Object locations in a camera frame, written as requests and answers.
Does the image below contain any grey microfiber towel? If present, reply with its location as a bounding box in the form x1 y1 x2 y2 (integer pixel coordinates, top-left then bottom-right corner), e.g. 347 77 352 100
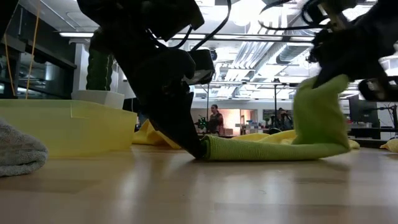
0 116 50 178

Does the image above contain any lime green microfiber towel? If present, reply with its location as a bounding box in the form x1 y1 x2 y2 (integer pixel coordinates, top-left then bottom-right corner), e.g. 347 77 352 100
201 74 351 162

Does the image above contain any green and black background robot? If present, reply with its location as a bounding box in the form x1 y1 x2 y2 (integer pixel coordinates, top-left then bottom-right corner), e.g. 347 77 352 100
195 116 211 131

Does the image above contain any black computer monitor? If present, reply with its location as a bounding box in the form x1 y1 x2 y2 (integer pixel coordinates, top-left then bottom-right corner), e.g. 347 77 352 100
348 95 379 124

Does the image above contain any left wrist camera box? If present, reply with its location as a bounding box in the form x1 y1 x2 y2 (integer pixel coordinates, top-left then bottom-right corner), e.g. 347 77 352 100
185 49 216 86

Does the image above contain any black background workstation frame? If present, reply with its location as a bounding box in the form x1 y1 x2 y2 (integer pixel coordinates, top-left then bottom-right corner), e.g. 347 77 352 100
273 82 299 125
192 82 212 133

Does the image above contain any yellow translucent plastic bin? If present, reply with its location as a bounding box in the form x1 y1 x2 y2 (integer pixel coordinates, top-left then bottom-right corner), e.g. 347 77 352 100
0 99 138 159

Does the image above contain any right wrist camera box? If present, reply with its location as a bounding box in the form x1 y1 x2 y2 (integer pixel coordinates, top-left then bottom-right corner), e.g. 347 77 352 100
357 76 398 103

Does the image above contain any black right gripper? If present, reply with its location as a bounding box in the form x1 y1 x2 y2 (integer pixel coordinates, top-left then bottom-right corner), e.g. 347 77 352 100
310 24 386 89

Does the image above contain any green cactus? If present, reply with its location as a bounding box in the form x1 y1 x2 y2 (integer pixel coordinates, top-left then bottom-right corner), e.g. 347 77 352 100
86 30 114 91

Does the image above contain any white plant pot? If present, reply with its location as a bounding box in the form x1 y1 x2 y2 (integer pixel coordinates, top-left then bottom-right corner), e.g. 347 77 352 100
71 90 125 110

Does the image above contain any person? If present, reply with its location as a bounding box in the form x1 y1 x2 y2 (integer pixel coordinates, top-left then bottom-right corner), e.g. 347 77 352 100
273 107 293 131
208 104 224 134

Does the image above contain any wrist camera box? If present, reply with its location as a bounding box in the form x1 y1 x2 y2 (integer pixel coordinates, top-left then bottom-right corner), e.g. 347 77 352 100
357 76 398 103
185 49 216 86

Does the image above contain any yellow microfiber towel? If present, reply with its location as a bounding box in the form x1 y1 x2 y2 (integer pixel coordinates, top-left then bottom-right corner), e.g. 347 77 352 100
231 129 398 153
132 119 183 150

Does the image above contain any black overhead light rail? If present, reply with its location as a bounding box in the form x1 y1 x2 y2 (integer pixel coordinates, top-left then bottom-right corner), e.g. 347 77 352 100
58 30 315 43

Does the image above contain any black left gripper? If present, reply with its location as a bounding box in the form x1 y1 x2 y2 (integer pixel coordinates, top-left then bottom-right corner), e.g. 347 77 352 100
124 49 206 158

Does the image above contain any dark glass partition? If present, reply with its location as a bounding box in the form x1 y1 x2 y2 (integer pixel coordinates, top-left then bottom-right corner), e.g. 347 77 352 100
6 0 77 100

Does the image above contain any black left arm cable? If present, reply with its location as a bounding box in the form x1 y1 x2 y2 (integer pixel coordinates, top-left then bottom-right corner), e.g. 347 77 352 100
174 0 233 52

